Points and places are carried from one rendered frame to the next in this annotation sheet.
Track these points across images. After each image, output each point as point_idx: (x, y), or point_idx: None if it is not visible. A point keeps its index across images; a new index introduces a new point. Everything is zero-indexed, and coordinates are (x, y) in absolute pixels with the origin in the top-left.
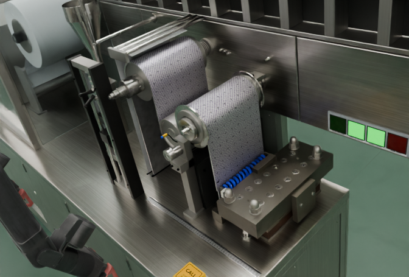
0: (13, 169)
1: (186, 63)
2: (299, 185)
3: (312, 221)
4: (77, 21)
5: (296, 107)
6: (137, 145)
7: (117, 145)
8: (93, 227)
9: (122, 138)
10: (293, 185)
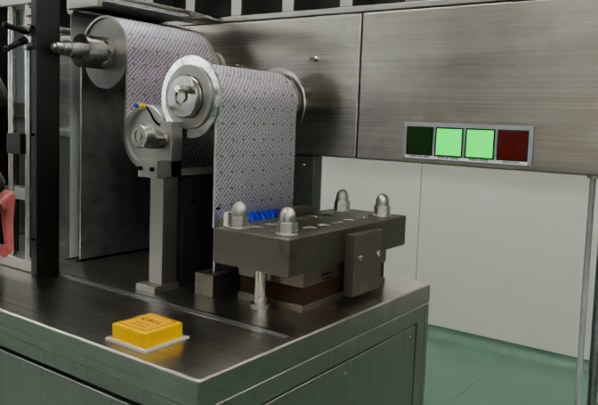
0: None
1: (187, 52)
2: (359, 227)
3: (375, 301)
4: None
5: (352, 133)
6: None
7: (39, 146)
8: (4, 90)
9: (50, 138)
10: (349, 225)
